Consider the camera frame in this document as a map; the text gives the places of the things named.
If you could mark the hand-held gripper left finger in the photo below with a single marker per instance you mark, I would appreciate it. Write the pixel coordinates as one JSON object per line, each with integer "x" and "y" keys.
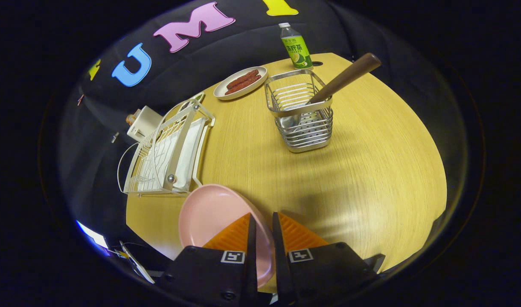
{"x": 226, "y": 277}

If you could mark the green label drink bottle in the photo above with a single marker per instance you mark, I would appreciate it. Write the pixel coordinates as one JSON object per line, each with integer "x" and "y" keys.
{"x": 298, "y": 49}

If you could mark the white plate with sausages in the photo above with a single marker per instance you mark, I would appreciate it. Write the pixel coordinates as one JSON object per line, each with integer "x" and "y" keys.
{"x": 222, "y": 90}

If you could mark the pink plate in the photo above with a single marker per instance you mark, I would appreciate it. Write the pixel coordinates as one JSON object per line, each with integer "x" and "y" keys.
{"x": 209, "y": 213}

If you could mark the white divided condiment tray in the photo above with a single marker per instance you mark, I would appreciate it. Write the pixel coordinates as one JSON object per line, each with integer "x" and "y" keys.
{"x": 198, "y": 96}

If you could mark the toast slice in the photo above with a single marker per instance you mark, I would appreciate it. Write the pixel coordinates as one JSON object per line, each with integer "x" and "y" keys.
{"x": 130, "y": 119}
{"x": 137, "y": 113}

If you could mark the pink clothes peg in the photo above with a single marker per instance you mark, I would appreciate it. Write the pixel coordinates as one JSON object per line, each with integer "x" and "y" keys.
{"x": 79, "y": 100}

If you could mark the red grilled sausage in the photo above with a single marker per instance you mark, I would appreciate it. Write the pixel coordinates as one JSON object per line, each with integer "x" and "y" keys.
{"x": 245, "y": 84}
{"x": 243, "y": 78}

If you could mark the white toaster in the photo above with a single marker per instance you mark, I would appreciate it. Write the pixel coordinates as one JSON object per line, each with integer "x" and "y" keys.
{"x": 146, "y": 123}

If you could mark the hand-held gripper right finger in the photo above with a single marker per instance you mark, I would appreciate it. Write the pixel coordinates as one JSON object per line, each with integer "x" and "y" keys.
{"x": 311, "y": 277}

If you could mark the black backdrop cloth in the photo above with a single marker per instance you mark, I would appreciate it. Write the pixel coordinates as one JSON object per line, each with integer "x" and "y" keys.
{"x": 243, "y": 47}

